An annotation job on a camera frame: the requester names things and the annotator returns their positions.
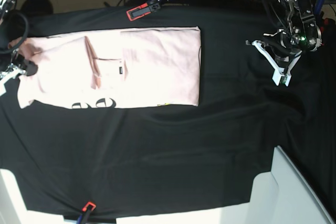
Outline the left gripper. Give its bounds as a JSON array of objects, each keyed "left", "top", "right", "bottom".
[{"left": 246, "top": 34, "right": 301, "bottom": 76}]

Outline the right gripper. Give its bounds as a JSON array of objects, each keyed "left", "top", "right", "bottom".
[{"left": 1, "top": 53, "right": 38, "bottom": 95}]

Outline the light pink T-shirt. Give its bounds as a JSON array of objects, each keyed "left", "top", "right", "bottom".
[{"left": 17, "top": 27, "right": 202, "bottom": 109}]

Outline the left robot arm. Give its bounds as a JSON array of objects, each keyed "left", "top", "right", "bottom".
[{"left": 19, "top": 0, "right": 319, "bottom": 82}]

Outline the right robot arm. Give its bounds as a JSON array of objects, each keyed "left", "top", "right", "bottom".
[{"left": 1, "top": 0, "right": 29, "bottom": 95}]

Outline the red black clamp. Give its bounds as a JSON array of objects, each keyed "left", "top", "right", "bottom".
[{"left": 127, "top": 2, "right": 161, "bottom": 22}]

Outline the black table cloth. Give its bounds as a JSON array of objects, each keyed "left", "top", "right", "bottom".
[{"left": 1, "top": 6, "right": 335, "bottom": 220}]

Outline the white bin at right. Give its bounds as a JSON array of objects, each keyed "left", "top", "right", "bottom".
[{"left": 246, "top": 145, "right": 336, "bottom": 224}]

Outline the red clamp at front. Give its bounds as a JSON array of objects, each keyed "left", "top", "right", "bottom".
[{"left": 82, "top": 201, "right": 96, "bottom": 212}]

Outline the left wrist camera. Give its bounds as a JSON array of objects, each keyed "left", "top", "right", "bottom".
[{"left": 272, "top": 71, "right": 291, "bottom": 86}]

